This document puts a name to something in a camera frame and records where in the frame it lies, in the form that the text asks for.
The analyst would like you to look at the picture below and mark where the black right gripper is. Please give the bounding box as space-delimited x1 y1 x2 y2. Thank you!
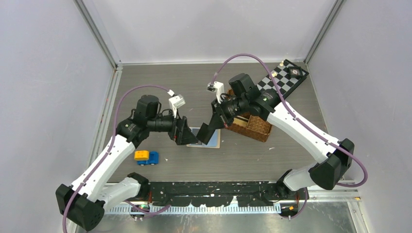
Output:
208 96 247 131

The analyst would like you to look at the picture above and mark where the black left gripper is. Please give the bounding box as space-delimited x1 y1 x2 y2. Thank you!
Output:
148 106 198 145

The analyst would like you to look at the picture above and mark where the beige leather card holder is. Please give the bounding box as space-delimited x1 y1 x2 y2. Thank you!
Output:
186 127 221 149

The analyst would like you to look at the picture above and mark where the gold black-striped card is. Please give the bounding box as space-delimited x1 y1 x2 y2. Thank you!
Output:
233 116 249 128

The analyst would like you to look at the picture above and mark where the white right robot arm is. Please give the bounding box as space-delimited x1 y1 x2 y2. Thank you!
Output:
196 73 354 199

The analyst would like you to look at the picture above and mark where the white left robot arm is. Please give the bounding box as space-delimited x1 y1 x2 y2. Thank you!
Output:
55 95 197 231

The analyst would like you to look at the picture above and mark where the blue yellow toy car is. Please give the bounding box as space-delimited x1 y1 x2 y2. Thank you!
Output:
134 150 159 166

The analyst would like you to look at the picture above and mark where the woven wicker divided basket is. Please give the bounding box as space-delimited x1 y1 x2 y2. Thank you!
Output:
225 89 273 143

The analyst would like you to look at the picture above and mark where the black white chessboard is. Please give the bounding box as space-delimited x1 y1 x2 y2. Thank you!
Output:
271 59 309 99

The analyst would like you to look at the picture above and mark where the small black square box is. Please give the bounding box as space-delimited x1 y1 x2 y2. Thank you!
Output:
288 66 304 79

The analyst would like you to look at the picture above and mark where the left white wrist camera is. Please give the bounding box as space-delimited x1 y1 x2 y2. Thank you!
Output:
169 95 186 118

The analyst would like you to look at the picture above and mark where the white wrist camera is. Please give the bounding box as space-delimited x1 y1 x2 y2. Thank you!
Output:
169 95 186 118
206 81 224 103

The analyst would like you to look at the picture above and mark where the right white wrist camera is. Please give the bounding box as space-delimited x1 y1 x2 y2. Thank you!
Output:
206 81 224 103

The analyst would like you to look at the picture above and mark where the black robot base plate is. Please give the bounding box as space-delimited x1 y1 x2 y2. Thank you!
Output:
128 181 305 207

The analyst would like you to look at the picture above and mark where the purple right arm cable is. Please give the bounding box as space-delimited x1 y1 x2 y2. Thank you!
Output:
210 53 369 220

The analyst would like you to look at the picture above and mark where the aluminium frame rail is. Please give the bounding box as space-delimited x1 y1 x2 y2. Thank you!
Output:
74 0 123 165

